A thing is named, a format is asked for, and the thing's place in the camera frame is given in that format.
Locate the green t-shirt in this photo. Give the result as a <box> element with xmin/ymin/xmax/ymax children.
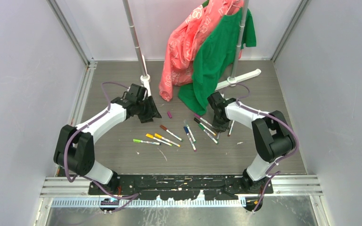
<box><xmin>178</xmin><ymin>9</ymin><xmax>243</xmax><ymax>115</ymax></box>

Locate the clear capped green marker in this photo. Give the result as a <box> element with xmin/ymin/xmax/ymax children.
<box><xmin>183</xmin><ymin>120</ymin><xmax>196</xmax><ymax>143</ymax></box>

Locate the yellow capped marker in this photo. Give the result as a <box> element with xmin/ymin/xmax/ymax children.
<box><xmin>155</xmin><ymin>133</ymin><xmax>181</xmax><ymax>147</ymax></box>

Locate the left clothes rack pole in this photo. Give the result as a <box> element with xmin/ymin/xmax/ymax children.
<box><xmin>122</xmin><ymin>0</ymin><xmax>151</xmax><ymax>96</ymax></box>

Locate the orange capped marker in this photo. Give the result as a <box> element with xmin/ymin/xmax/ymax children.
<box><xmin>146</xmin><ymin>133</ymin><xmax>172</xmax><ymax>146</ymax></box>

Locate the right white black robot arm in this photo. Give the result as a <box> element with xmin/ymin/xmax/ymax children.
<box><xmin>207</xmin><ymin>92</ymin><xmax>299</xmax><ymax>194</ymax></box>

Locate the perforated metal rail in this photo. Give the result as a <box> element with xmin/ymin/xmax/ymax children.
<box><xmin>51</xmin><ymin>197</ymin><xmax>246</xmax><ymax>208</ymax></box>

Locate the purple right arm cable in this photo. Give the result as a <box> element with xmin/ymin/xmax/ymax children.
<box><xmin>224</xmin><ymin>83</ymin><xmax>300</xmax><ymax>213</ymax></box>

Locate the clothes rack pole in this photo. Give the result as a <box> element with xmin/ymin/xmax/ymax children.
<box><xmin>215</xmin><ymin>0</ymin><xmax>261</xmax><ymax>91</ymax></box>
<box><xmin>122</xmin><ymin>0</ymin><xmax>151</xmax><ymax>96</ymax></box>

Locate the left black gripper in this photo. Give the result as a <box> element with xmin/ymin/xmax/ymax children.
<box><xmin>136</xmin><ymin>96</ymin><xmax>161</xmax><ymax>123</ymax></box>

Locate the blue capped marker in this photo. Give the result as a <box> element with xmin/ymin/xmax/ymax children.
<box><xmin>183</xmin><ymin>126</ymin><xmax>197</xmax><ymax>152</ymax></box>

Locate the brown capped marker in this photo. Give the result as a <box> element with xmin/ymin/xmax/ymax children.
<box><xmin>159</xmin><ymin>125</ymin><xmax>183</xmax><ymax>141</ymax></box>

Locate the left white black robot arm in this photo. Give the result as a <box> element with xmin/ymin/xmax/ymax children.
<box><xmin>53</xmin><ymin>83</ymin><xmax>161</xmax><ymax>194</ymax></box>

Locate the magenta capped marker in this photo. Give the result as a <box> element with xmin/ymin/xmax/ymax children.
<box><xmin>227</xmin><ymin>121</ymin><xmax>235</xmax><ymax>137</ymax></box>

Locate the right clothes rack pole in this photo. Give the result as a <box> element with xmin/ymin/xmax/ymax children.
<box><xmin>215</xmin><ymin>0</ymin><xmax>261</xmax><ymax>91</ymax></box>

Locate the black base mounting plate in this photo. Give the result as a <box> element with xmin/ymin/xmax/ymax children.
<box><xmin>88</xmin><ymin>175</ymin><xmax>273</xmax><ymax>211</ymax></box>

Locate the pink patterned garment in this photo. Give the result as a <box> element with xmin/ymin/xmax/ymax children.
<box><xmin>158</xmin><ymin>0</ymin><xmax>244</xmax><ymax>102</ymax></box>

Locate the light green capped marker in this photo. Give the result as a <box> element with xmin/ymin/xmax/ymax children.
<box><xmin>133</xmin><ymin>139</ymin><xmax>161</xmax><ymax>145</ymax></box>

